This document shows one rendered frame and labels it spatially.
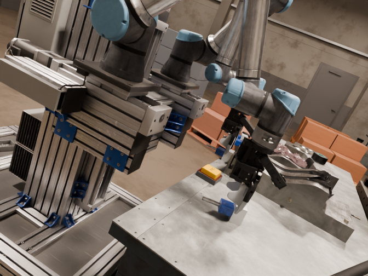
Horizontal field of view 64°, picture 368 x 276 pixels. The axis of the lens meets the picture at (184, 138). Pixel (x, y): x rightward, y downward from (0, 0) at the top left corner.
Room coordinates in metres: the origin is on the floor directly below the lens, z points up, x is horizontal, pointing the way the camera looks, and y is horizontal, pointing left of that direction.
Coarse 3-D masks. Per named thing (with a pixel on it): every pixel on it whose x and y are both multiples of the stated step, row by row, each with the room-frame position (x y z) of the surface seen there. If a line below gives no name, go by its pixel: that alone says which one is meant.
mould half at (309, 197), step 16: (272, 160) 1.30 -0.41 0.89; (304, 176) 1.13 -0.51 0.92; (272, 192) 1.06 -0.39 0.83; (288, 192) 1.04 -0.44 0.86; (304, 192) 1.02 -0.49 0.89; (320, 192) 1.01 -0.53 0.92; (288, 208) 1.03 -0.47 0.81; (304, 208) 1.02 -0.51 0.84; (320, 208) 1.00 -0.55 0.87; (336, 208) 1.10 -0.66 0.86; (320, 224) 0.99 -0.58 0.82; (336, 224) 0.98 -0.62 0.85; (352, 224) 1.00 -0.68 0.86
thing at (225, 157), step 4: (212, 148) 1.31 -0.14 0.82; (216, 148) 1.31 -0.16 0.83; (220, 148) 1.30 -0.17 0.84; (216, 152) 1.29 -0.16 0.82; (220, 152) 1.28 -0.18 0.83; (224, 152) 1.28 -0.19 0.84; (228, 152) 1.27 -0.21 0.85; (232, 152) 1.27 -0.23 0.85; (224, 156) 1.27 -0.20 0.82; (228, 156) 1.27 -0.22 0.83; (224, 160) 1.27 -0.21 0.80; (228, 160) 1.26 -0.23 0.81
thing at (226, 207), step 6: (204, 198) 0.79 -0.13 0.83; (222, 198) 0.81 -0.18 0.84; (216, 204) 0.79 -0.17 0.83; (222, 204) 0.78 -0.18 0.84; (228, 204) 0.79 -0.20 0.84; (234, 204) 0.79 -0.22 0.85; (222, 210) 0.77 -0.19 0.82; (228, 210) 0.77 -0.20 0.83; (234, 210) 0.77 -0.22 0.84; (246, 210) 0.77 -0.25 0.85; (228, 216) 0.79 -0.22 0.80; (234, 216) 0.77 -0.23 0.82; (240, 216) 0.77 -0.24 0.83; (234, 222) 0.77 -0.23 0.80; (240, 222) 0.77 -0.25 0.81
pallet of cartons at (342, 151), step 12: (300, 132) 5.83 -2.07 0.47; (312, 132) 5.57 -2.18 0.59; (324, 132) 5.53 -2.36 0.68; (312, 144) 5.18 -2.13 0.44; (324, 144) 5.51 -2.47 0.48; (336, 144) 5.49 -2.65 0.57; (348, 144) 5.46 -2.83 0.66; (360, 144) 5.49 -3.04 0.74; (336, 156) 5.08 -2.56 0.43; (348, 156) 5.43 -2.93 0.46; (360, 156) 5.40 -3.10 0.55; (348, 168) 5.05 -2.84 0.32; (360, 168) 5.03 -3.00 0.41
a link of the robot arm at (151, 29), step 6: (156, 18) 0.98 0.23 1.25; (156, 24) 1.00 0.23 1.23; (144, 30) 0.92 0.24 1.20; (150, 30) 0.96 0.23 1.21; (144, 36) 0.94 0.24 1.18; (150, 36) 0.98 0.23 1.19; (120, 42) 0.94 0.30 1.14; (132, 42) 0.92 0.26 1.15; (138, 42) 0.94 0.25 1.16; (144, 42) 0.96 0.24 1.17; (138, 48) 0.95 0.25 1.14; (144, 48) 0.97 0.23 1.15
